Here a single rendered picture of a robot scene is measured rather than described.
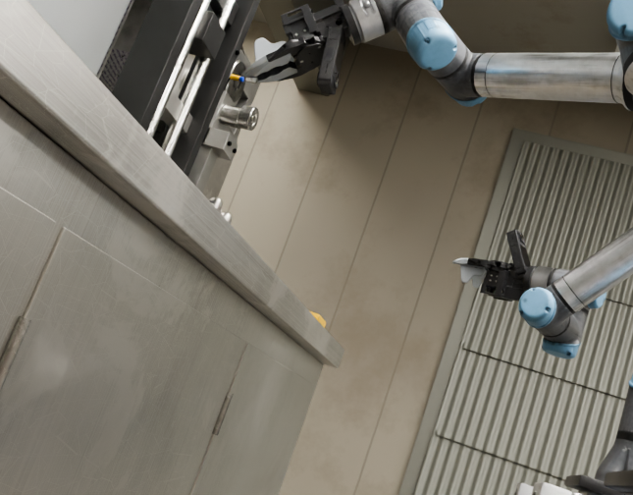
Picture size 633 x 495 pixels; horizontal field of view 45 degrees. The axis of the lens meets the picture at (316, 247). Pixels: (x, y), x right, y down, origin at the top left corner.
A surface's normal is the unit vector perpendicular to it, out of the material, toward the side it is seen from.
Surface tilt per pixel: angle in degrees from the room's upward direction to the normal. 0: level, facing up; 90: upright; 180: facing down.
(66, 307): 90
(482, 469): 90
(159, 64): 90
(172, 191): 90
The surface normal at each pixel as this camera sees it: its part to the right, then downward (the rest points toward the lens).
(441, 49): 0.26, 0.74
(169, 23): -0.18, -0.28
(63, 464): 0.93, 0.28
